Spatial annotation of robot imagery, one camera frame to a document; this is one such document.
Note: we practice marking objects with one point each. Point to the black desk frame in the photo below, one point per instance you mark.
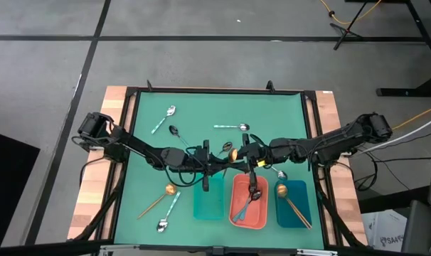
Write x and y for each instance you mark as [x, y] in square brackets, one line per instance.
[393, 92]

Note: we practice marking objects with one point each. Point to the white printed cardboard box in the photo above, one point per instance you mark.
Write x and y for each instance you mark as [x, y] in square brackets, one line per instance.
[382, 231]

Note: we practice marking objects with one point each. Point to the yellow tag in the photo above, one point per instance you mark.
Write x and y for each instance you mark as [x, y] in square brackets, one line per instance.
[261, 164]

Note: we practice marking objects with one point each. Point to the black camera rig beam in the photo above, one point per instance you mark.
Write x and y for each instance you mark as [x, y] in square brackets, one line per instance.
[59, 249]

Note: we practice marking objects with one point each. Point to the dark grey plastic case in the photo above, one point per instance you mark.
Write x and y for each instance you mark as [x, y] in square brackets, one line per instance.
[421, 227]

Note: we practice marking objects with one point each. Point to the black tripod stand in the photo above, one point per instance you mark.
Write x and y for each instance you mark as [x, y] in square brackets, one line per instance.
[345, 31]

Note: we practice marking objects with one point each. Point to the blue plastic bin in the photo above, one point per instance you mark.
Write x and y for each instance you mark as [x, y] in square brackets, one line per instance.
[286, 217]

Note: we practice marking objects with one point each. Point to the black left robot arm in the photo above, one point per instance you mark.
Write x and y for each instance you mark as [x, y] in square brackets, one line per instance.
[137, 145]

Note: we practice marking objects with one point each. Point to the black cabinet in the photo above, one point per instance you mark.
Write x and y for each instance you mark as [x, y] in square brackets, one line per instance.
[9, 185]

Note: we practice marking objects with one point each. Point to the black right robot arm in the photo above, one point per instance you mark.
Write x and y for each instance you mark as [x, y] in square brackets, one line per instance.
[336, 138]

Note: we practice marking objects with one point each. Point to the black table frame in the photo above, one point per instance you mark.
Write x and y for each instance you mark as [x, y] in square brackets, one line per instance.
[220, 90]

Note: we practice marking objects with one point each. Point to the green table mat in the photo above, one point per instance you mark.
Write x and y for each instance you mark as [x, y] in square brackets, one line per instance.
[254, 106]

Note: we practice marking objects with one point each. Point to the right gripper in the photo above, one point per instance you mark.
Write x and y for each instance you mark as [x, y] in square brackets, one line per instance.
[263, 153]

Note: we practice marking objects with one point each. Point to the teal translucent plastic bin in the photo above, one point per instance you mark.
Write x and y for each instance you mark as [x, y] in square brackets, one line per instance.
[208, 202]

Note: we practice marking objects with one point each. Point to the orange plastic bin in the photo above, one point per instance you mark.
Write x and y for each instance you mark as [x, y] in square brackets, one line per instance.
[260, 217]

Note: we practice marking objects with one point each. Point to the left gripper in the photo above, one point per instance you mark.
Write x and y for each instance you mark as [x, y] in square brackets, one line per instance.
[197, 161]

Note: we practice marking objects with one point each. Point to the black frame clamp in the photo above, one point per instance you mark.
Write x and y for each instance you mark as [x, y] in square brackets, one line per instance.
[149, 86]
[270, 86]

